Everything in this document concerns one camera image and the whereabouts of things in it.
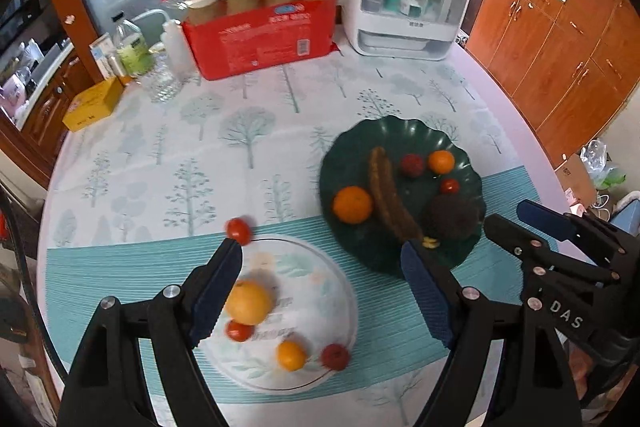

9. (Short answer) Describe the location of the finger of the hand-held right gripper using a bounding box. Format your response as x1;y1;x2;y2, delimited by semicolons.
517;200;626;258
484;214;561;263

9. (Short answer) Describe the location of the wooden sideboard cabinet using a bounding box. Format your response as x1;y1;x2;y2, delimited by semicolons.
462;0;640;168

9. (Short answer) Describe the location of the yellow cardboard box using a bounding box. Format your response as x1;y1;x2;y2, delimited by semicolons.
62;76;124;131

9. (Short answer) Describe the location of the clear plastic bag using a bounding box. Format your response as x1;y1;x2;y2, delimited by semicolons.
580;139;627;192

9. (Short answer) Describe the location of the large yellow orange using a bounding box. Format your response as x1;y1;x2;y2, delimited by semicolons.
222;280;275;326

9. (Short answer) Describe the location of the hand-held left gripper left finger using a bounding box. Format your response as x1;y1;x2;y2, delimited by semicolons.
56;238;244;427

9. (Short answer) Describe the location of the small orange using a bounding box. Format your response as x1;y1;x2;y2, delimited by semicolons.
276;340;307;372
428;149;456;174

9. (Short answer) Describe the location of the red box with jars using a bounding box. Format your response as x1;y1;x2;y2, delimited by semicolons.
181;0;343;81

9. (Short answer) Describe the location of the white floral plate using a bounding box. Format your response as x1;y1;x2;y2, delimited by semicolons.
197;234;359;392

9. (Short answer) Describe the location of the white and blue carton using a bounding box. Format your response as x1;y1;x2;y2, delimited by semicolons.
90;33;118;80

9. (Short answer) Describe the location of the clear plastic bottle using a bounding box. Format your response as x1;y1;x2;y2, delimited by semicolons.
111;13;152;78

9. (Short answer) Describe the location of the dark green scalloped plate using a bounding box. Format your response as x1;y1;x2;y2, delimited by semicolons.
320;116;487;278

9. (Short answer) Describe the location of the wooden kitchen cabinet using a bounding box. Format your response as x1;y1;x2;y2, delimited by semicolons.
0;47;101;172

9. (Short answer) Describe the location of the white squeeze bottle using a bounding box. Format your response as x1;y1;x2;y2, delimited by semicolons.
135;9;193;78

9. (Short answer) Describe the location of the brown overripe banana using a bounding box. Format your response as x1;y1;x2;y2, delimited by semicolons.
368;147;441;250

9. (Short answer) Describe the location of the tree print tablecloth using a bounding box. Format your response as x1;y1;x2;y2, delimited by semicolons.
37;44;576;427

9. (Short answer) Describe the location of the small red fruit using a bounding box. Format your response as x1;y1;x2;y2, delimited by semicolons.
320;343;350;371
400;153;426;178

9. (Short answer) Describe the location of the large mandarin orange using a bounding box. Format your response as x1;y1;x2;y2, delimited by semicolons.
333;186;374;225

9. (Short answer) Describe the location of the brown cardboard box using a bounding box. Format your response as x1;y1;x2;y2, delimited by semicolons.
555;152;598;208

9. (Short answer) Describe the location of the dark avocado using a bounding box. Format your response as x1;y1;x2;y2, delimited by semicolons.
424;193;480;240

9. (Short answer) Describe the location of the small metal tin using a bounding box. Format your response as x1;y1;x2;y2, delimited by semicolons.
106;52;132;84

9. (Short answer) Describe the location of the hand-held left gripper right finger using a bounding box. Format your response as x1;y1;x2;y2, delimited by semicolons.
400;239;591;427

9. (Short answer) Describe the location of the clear glass tumbler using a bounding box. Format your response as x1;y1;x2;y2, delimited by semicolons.
145;52;183;102

